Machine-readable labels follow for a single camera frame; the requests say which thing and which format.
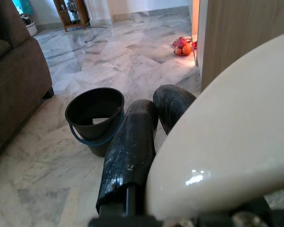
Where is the teal object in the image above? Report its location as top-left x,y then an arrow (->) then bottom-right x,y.
11,0 -> 35,16

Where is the white curtain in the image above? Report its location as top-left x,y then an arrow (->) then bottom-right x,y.
83,0 -> 113,22

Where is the wooden display shelf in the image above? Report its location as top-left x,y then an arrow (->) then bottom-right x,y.
53,0 -> 91,32

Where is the wooden cabinet panel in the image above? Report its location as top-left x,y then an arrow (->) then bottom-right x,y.
191,0 -> 284,92

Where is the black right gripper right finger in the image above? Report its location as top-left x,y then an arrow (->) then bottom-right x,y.
152,84 -> 197,136

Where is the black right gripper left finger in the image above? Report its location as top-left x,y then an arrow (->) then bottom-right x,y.
96,99 -> 159,216

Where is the brown fabric sofa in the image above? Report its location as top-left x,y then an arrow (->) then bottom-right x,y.
0,0 -> 55,164

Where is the white round appliance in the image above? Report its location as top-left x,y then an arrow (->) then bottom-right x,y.
20,13 -> 39,37

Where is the black bucket with blue handle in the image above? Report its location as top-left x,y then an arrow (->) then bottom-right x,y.
64,87 -> 125,158

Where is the red fruit basket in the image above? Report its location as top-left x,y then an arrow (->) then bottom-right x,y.
172,36 -> 197,57

